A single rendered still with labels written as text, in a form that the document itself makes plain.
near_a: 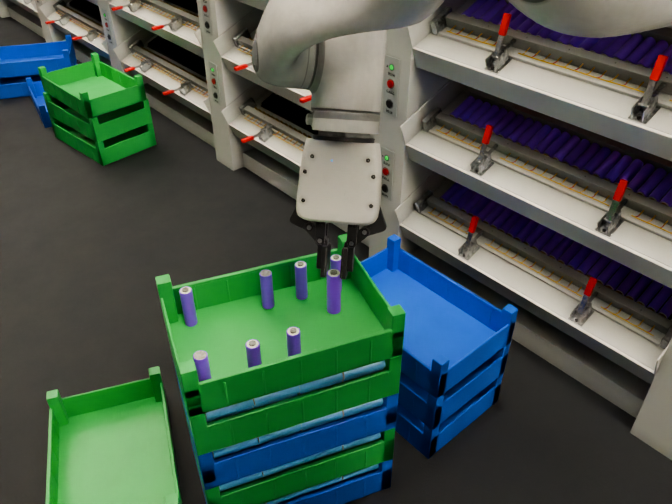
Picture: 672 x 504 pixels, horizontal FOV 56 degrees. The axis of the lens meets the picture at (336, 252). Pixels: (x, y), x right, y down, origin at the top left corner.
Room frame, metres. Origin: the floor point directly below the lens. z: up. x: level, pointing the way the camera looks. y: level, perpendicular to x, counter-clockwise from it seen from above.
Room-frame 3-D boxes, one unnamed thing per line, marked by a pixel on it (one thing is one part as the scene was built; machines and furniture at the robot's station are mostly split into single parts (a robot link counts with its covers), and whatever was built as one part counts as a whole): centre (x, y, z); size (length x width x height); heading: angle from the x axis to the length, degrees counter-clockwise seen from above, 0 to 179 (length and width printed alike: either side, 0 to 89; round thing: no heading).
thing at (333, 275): (0.62, 0.00, 0.44); 0.02 x 0.02 x 0.06
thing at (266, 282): (0.72, 0.10, 0.36); 0.02 x 0.02 x 0.06
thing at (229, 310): (0.66, 0.08, 0.36); 0.30 x 0.20 x 0.08; 111
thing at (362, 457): (0.66, 0.08, 0.12); 0.30 x 0.20 x 0.08; 111
